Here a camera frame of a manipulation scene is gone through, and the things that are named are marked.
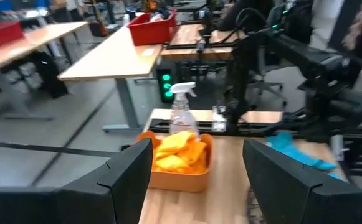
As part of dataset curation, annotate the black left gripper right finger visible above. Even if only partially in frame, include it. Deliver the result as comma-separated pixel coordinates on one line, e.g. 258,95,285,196
242,139,362,224

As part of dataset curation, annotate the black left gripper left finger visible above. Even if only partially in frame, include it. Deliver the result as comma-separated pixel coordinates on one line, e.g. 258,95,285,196
0,138,154,224

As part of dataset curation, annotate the blue microfiber towel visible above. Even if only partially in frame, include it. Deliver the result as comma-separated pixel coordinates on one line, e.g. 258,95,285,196
265,132,345,181

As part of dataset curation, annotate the small clear plastic container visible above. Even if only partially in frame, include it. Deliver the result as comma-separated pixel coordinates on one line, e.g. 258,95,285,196
212,105,229,133

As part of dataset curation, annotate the clear spray bottle white trigger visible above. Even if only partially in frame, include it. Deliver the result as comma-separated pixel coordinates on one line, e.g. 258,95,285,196
168,81,199,138

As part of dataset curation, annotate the grey office chair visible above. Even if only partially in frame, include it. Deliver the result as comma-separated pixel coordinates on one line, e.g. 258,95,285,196
248,46,290,109

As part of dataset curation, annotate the black box with green lights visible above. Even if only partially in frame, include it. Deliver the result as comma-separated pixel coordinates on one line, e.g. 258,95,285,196
155,67,177,103

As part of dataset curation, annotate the light wood desk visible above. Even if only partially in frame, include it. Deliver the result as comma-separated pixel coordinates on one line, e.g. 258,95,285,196
57,24,164,133
0,21,90,121

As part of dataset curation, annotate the black backpack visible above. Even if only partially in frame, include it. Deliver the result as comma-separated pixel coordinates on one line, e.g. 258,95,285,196
30,51,70,99

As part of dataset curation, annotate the red plastic bin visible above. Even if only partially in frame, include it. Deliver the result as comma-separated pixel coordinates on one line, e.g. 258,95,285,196
0,21,25,50
126,8,178,47

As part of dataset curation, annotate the black table edge rail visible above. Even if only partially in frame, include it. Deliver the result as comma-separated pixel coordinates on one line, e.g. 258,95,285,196
149,119,300,135

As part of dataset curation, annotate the wooden workbench black frame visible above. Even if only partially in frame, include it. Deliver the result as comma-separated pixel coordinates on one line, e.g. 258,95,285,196
161,23,249,82

